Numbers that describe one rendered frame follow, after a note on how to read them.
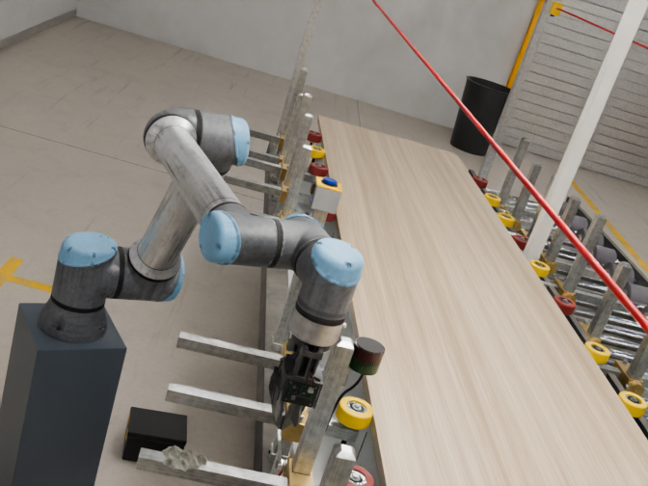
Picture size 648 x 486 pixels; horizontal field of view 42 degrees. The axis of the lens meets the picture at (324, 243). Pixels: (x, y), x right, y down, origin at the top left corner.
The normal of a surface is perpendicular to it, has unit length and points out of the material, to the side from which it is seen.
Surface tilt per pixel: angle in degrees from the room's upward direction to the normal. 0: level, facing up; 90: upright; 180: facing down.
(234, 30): 90
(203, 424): 0
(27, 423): 90
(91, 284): 90
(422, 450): 0
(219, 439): 0
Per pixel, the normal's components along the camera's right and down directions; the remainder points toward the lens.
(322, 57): -0.01, 0.37
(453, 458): 0.29, -0.89
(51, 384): 0.47, 0.46
